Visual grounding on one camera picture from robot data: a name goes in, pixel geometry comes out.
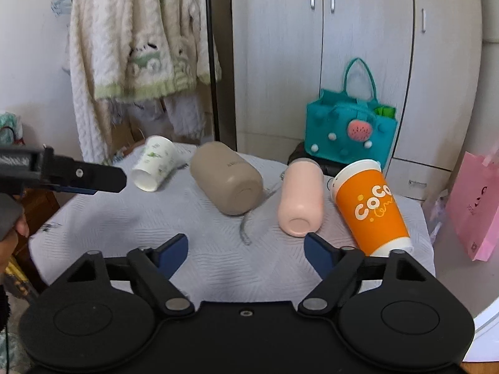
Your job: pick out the pink paper gift bag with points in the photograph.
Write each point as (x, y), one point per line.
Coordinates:
(472, 207)

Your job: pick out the teal felt handbag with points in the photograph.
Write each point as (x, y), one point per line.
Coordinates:
(344, 129)

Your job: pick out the cream fleece cardigan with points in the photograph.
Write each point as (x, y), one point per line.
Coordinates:
(142, 49)

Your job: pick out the white paper cup green print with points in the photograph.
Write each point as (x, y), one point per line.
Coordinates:
(157, 161)

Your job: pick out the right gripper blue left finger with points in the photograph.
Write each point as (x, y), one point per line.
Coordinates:
(152, 271)

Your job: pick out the black clothes rack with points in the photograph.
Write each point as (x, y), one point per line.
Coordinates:
(212, 54)

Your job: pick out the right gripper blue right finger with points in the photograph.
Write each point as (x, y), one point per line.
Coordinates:
(338, 269)

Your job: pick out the person's left hand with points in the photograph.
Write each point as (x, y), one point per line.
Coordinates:
(10, 241)

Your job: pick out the grey three-door wardrobe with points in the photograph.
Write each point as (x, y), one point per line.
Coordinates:
(422, 56)

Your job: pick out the orange coco paper cup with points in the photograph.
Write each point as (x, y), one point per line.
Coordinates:
(369, 209)

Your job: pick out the pink tumbler grey lid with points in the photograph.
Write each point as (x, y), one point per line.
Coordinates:
(302, 205)

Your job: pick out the beige tumbler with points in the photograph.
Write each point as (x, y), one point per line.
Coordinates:
(231, 183)

